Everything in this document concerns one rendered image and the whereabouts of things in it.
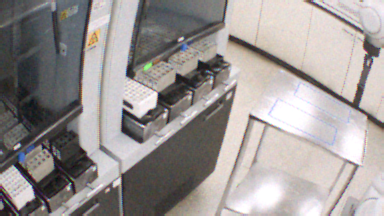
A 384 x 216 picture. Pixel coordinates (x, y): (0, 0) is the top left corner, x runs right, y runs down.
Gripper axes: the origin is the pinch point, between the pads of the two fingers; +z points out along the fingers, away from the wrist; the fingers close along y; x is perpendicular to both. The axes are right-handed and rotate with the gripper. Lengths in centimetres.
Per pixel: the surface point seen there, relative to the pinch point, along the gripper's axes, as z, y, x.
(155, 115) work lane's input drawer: 39, -10, 67
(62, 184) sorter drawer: 38, -63, 67
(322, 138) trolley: 38.1, 23.0, 9.8
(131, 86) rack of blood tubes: 34, -8, 80
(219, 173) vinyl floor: 120, 65, 67
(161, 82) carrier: 34, 2, 73
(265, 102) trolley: 38, 26, 42
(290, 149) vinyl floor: 120, 116, 38
